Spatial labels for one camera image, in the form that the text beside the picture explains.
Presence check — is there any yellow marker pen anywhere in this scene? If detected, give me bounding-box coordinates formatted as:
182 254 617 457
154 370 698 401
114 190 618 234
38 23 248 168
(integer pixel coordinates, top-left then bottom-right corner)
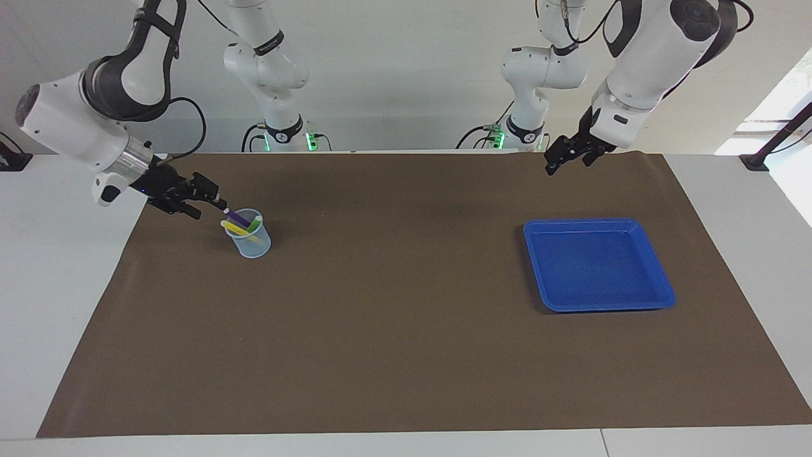
220 219 264 246

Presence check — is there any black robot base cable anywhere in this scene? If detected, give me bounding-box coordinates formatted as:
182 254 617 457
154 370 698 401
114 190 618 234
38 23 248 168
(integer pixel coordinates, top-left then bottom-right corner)
455 102 516 150
241 124 267 153

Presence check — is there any clear plastic cup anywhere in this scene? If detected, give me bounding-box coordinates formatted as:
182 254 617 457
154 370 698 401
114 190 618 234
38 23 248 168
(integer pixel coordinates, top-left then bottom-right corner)
225 208 272 259

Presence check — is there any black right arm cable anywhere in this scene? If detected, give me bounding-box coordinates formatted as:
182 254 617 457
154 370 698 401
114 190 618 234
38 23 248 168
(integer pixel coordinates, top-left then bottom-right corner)
143 0 232 161

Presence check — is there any black table clamp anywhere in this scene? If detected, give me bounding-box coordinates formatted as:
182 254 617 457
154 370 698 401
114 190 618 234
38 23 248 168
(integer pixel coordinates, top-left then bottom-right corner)
0 131 34 172

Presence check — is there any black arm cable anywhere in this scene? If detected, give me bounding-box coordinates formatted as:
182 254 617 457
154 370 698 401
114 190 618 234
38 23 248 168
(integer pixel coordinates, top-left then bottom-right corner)
536 0 752 46
143 0 232 161

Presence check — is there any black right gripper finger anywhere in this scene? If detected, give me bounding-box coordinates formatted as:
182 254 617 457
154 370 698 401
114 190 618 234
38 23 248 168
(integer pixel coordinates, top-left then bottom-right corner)
184 171 229 212
166 198 204 221

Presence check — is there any blue plastic tray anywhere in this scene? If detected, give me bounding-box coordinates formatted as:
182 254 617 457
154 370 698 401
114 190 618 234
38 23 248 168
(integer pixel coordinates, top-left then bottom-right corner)
523 218 676 313

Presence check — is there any black pole stand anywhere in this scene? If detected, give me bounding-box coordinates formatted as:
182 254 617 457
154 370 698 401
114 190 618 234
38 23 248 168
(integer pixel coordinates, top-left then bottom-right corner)
739 102 812 172

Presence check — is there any brown table mat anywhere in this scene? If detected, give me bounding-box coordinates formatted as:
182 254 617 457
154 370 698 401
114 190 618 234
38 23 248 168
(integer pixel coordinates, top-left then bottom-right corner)
36 152 812 439

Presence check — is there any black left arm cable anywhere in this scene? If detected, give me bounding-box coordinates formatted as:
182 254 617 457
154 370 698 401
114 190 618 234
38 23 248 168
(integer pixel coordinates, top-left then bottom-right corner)
536 0 752 46

